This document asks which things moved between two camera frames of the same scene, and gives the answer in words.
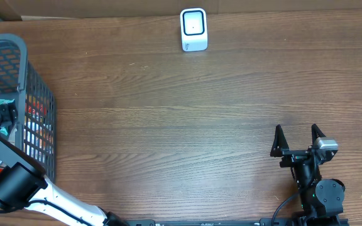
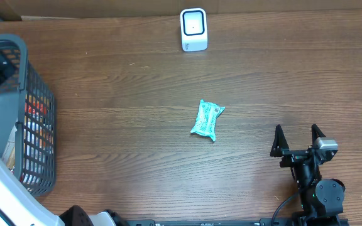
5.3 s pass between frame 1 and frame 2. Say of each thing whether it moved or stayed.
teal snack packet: moved
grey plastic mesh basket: stayed
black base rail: stayed
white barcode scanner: stayed
